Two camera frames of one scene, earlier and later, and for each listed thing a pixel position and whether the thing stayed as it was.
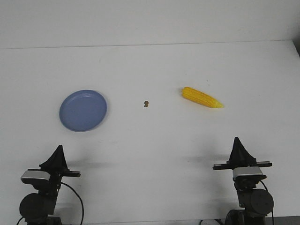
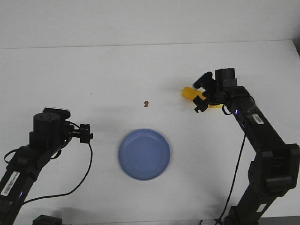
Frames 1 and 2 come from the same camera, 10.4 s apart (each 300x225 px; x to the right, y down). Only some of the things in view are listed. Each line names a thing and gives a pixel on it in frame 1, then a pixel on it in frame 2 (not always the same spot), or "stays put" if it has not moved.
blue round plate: [82, 110] to [144, 154]
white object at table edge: [209, 222] stays put
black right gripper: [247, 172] to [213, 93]
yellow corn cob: [198, 96] stays put
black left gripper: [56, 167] to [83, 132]
